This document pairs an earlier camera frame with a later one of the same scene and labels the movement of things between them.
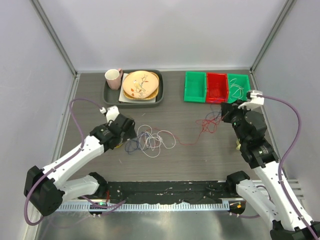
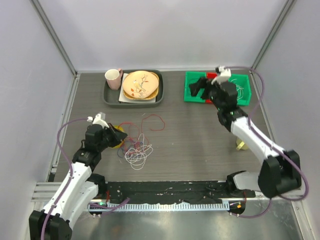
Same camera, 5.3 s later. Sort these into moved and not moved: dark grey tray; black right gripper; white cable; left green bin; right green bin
Moved: black right gripper
Not moved: dark grey tray; left green bin; white cable; right green bin
